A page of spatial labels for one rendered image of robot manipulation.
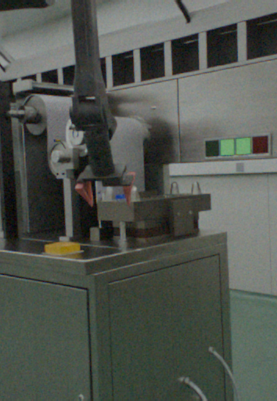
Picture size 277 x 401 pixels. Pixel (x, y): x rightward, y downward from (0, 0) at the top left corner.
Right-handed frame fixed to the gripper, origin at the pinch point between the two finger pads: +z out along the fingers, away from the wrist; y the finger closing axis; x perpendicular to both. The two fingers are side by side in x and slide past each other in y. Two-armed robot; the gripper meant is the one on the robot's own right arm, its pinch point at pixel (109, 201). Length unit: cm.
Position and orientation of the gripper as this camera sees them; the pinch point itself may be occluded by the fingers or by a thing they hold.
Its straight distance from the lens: 132.5
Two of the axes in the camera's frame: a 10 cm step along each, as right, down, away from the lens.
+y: -9.7, 0.3, 2.3
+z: 1.5, 8.4, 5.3
